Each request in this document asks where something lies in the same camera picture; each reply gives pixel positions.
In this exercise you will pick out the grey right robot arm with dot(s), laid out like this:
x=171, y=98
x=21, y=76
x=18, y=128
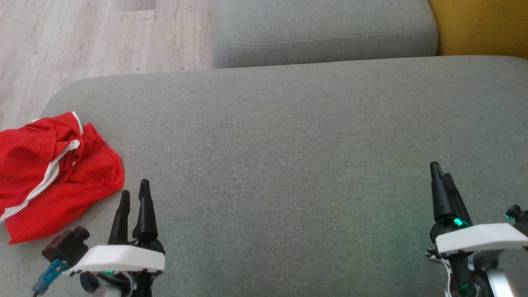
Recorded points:
x=497, y=284

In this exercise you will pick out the yellow sofa backrest cushion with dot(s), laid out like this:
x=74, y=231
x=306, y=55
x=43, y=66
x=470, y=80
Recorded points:
x=482, y=24

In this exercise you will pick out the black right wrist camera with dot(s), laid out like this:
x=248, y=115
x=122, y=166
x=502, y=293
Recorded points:
x=520, y=216

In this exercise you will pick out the large grey fabric sofa ottoman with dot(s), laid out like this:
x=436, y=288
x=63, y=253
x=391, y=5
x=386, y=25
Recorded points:
x=288, y=165

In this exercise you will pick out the red jersey with white sleeves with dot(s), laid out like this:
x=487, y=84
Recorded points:
x=97, y=173

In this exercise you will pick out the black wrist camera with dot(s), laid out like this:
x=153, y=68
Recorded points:
x=66, y=247
x=520, y=216

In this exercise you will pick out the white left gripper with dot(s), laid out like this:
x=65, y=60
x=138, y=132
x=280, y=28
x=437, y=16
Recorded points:
x=123, y=259

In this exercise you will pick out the grey sofa seat cushion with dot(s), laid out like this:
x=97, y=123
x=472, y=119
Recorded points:
x=321, y=24

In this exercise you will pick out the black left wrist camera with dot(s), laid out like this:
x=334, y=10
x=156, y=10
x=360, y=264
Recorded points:
x=66, y=247

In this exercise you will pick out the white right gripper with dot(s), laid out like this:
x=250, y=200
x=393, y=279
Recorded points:
x=478, y=239

